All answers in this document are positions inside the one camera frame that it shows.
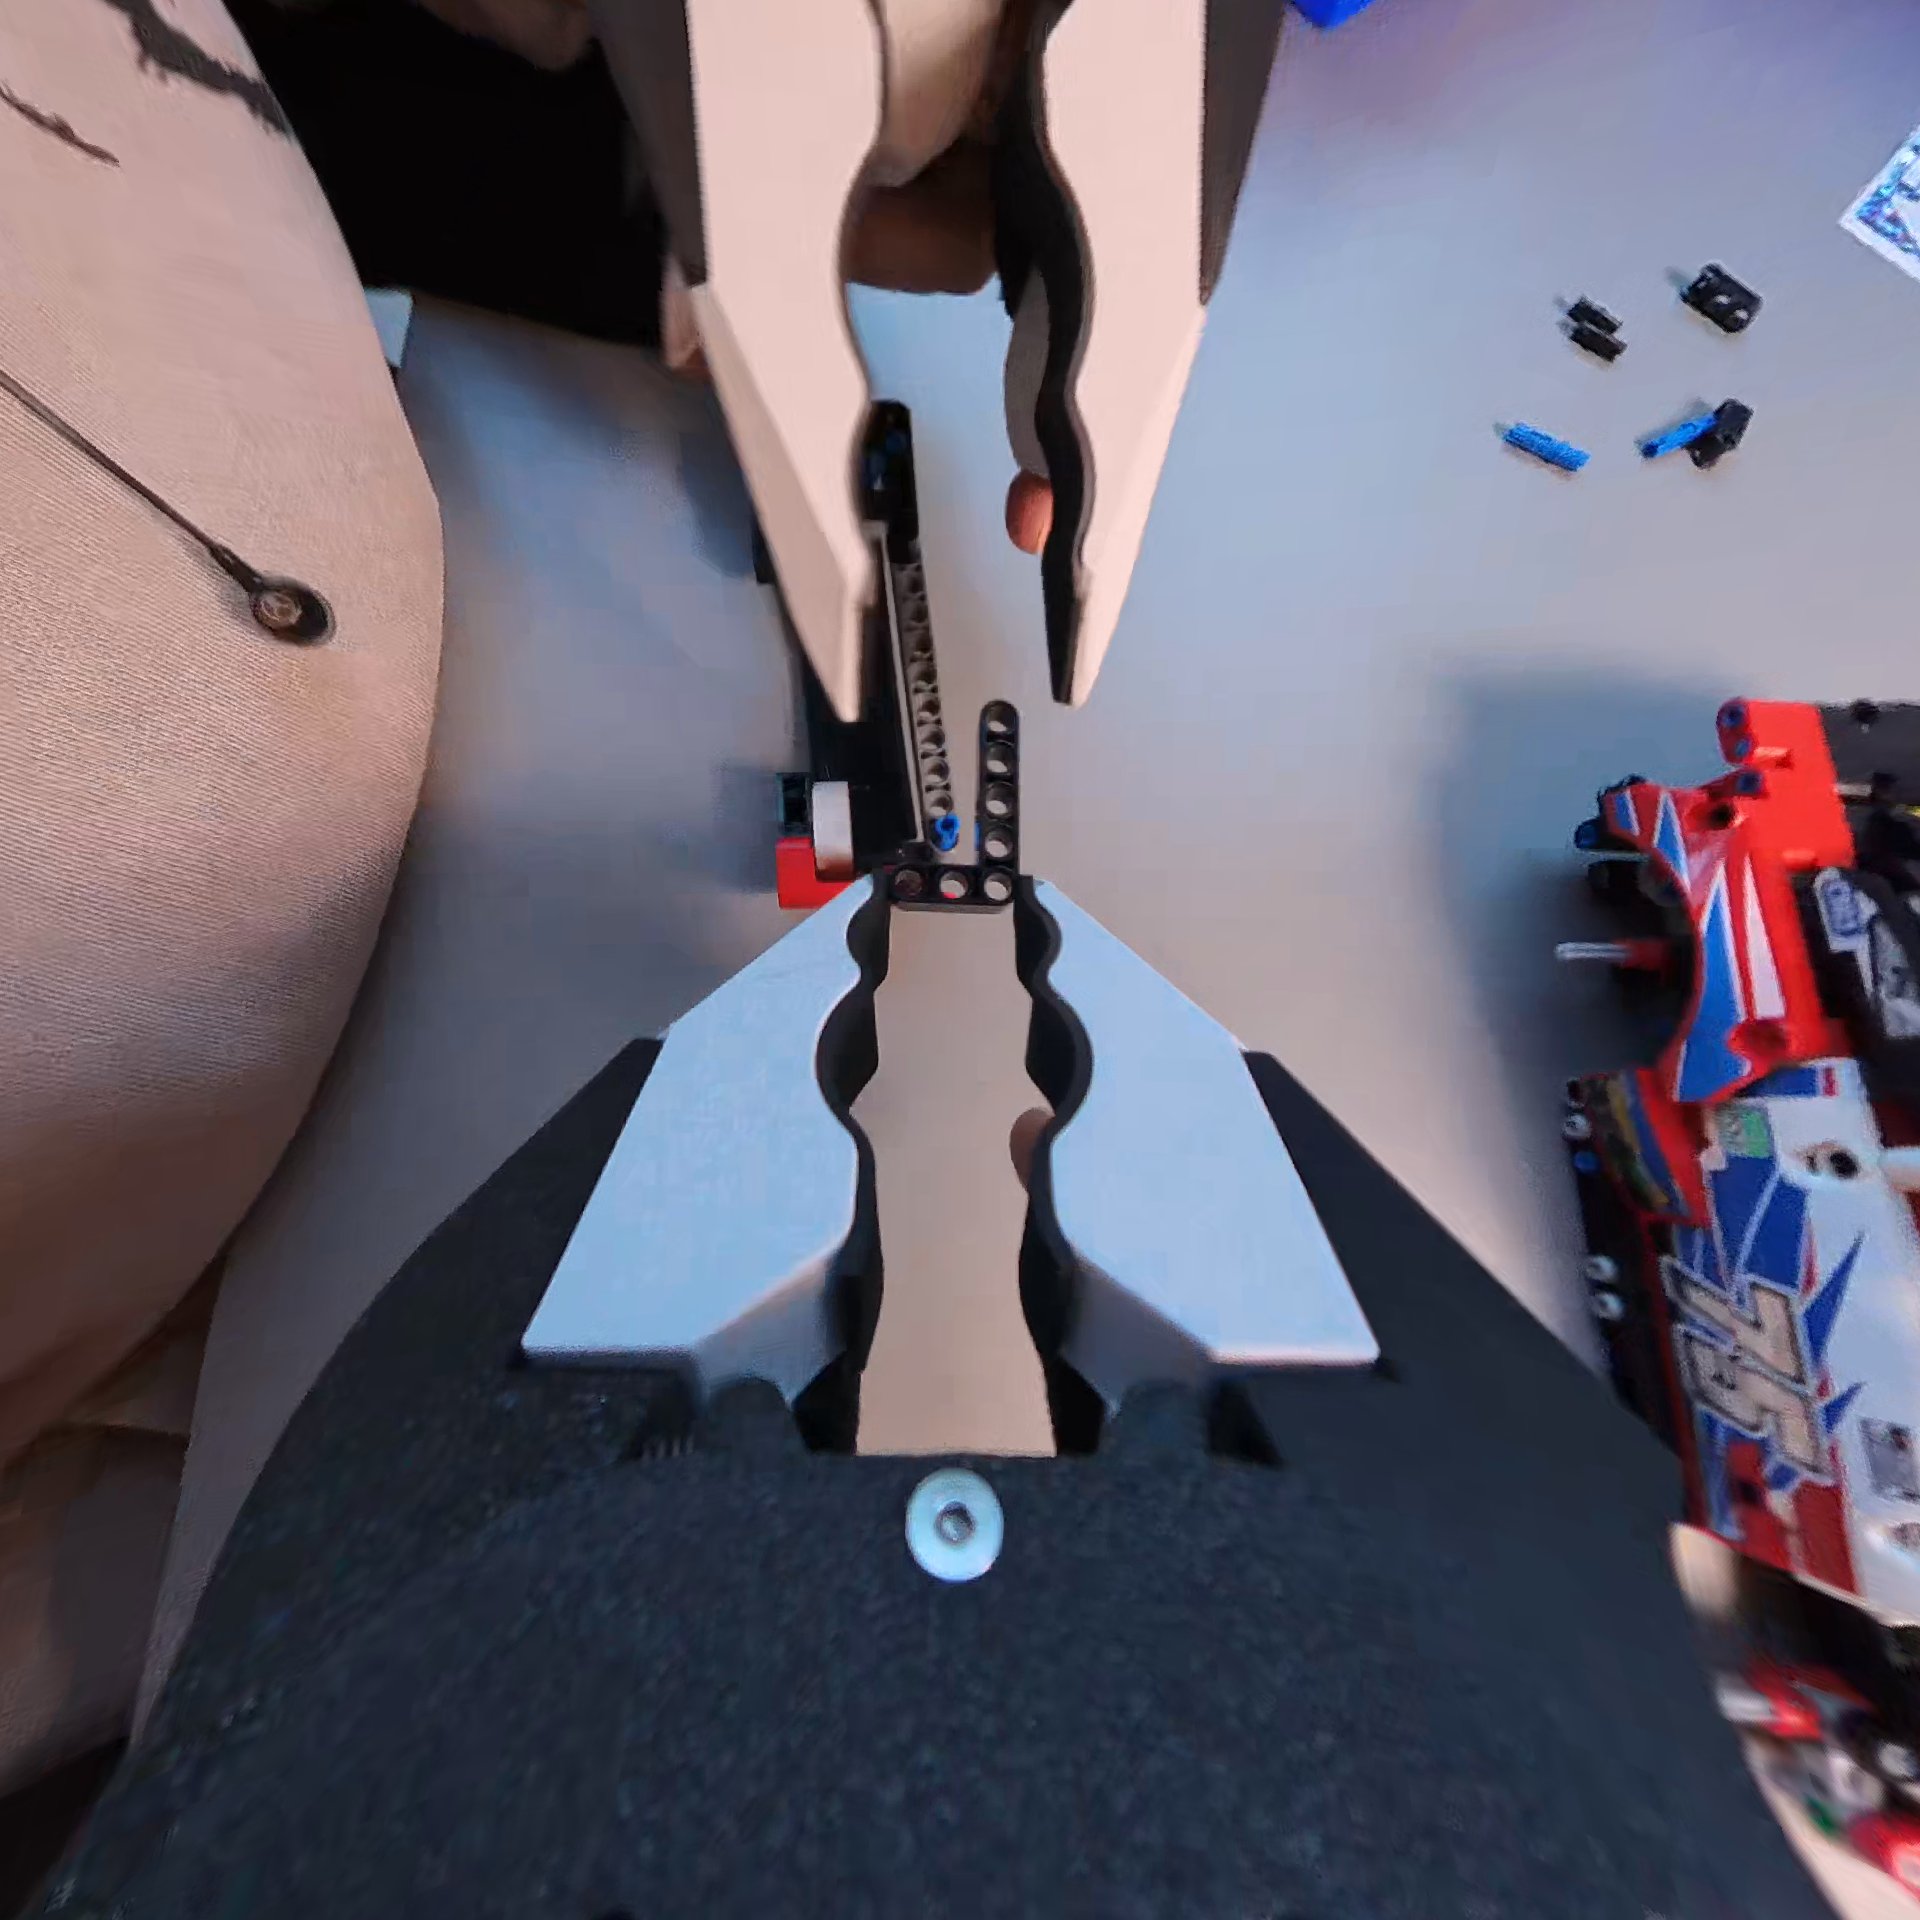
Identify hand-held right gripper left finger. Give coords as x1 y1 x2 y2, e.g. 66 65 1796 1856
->
518 880 890 1453

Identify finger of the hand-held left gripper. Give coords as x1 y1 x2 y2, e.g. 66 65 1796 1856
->
661 0 903 723
989 0 1211 710

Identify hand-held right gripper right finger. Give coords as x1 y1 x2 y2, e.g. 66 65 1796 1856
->
1016 880 1382 1453

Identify black L-shaped lego beam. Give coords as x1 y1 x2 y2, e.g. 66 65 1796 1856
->
882 696 1024 912

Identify black lego frame assembly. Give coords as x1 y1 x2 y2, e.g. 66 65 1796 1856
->
748 397 963 913

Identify red white blue lego car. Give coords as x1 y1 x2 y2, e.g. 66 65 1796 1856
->
1552 694 1920 1877

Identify lego instruction booklet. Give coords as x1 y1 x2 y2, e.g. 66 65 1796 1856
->
1840 128 1920 283

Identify person's left hand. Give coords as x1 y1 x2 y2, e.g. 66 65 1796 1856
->
843 0 1058 558

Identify person's dark pants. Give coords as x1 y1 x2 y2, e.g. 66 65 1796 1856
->
223 0 670 347

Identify black wired earbud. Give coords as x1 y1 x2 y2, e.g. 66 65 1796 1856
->
0 368 336 647

